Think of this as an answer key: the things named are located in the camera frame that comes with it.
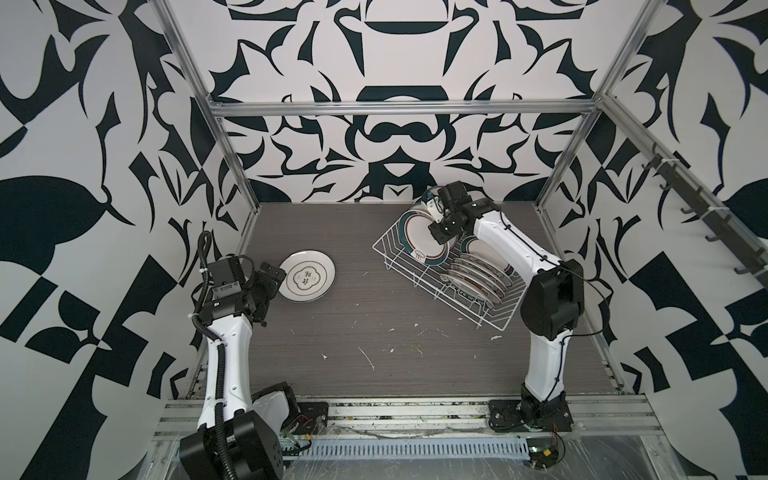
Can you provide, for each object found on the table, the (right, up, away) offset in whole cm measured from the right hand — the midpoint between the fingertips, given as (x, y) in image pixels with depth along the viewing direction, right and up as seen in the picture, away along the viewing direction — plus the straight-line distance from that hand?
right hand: (437, 223), depth 93 cm
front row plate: (+10, -14, -10) cm, 20 cm away
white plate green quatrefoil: (-40, -17, +7) cm, 44 cm away
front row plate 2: (+12, -12, -8) cm, 19 cm away
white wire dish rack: (-11, -13, +9) cm, 19 cm away
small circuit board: (+21, -54, -22) cm, 62 cm away
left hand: (-46, -15, -12) cm, 50 cm away
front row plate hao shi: (+7, -17, -13) cm, 23 cm away
